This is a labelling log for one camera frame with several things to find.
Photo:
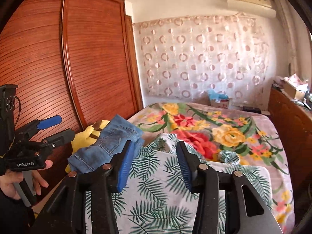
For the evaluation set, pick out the yellow plush toy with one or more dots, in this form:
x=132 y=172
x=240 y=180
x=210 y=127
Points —
x=82 y=139

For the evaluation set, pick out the floral blanket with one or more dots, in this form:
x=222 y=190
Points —
x=219 y=126

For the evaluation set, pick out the leaf print sheet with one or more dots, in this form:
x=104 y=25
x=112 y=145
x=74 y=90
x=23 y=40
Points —
x=158 y=175

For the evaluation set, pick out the circle patterned sheer curtain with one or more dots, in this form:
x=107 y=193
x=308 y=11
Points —
x=199 y=61

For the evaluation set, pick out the cardboard box with blue cloth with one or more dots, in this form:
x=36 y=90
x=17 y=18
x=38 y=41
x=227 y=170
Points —
x=219 y=102

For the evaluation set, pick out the person's left forearm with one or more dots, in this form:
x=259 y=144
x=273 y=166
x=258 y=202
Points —
x=14 y=214

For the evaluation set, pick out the pink floral bag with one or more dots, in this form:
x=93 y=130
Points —
x=296 y=78

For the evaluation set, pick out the blue denim pants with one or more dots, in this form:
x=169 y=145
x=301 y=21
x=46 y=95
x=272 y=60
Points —
x=109 y=139

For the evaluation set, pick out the cream air conditioner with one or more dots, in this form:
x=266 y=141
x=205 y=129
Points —
x=248 y=4

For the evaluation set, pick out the long wooden cabinet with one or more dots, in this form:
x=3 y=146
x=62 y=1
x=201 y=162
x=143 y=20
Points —
x=285 y=117

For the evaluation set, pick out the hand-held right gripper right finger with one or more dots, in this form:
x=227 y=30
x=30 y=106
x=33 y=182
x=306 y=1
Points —
x=186 y=170

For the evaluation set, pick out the person's left hand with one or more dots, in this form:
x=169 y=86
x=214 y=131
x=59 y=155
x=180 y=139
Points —
x=9 y=185

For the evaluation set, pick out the slatted wooden wardrobe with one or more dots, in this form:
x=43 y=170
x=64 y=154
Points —
x=97 y=53

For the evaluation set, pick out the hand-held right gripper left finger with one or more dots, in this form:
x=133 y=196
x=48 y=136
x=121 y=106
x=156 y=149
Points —
x=125 y=170

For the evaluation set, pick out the black flat box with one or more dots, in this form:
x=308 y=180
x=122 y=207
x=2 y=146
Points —
x=251 y=109

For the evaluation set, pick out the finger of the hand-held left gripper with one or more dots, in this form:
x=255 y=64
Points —
x=48 y=122
x=61 y=137

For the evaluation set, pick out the open cardboard box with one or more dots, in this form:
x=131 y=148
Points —
x=292 y=90

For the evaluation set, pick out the pale window curtain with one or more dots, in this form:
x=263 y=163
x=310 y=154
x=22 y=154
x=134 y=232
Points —
x=285 y=29

